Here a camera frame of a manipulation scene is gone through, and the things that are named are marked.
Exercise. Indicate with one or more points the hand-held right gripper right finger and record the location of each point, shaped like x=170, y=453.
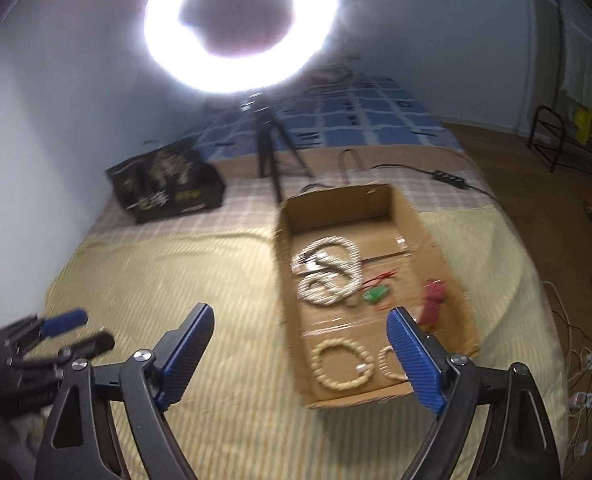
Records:
x=413, y=360

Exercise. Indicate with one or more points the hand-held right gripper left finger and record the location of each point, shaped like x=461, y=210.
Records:
x=186, y=355

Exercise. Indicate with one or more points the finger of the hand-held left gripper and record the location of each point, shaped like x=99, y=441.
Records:
x=63, y=321
x=88, y=344

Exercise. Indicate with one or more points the red tassel charm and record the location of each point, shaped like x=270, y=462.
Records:
x=433, y=300

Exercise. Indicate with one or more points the cardboard box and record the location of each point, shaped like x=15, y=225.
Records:
x=336, y=205

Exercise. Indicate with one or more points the yellow striped blanket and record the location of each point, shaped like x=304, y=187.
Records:
x=176, y=270

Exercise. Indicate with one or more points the checked bed sheet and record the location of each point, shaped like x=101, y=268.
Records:
x=246, y=210

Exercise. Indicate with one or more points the black printed bag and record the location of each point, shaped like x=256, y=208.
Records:
x=166, y=185

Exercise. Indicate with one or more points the black tripod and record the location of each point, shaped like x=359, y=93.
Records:
x=266, y=130

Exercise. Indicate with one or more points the blue patterned blanket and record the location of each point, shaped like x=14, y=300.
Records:
x=376, y=120

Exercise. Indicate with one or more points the black clothes rack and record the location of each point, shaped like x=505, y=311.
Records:
x=548, y=108

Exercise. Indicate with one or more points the yellow crate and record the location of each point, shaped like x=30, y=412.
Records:
x=583, y=125

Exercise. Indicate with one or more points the striped towel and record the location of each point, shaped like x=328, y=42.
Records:
x=578, y=50

